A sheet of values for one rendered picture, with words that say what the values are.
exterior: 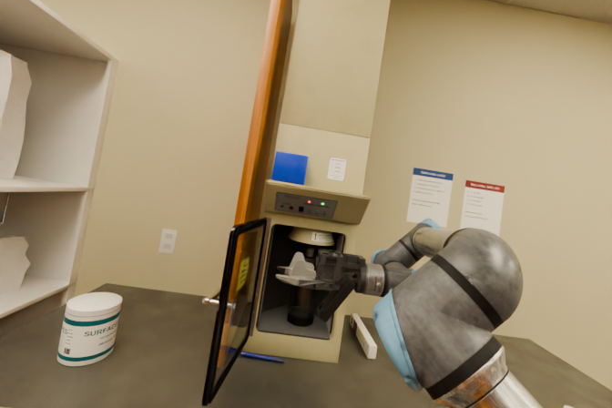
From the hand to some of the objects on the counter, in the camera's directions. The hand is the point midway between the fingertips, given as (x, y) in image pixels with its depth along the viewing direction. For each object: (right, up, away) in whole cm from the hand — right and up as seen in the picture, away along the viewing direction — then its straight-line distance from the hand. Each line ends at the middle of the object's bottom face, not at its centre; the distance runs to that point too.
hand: (280, 275), depth 68 cm
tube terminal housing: (0, -36, +37) cm, 52 cm away
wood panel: (-22, -33, +39) cm, 56 cm away
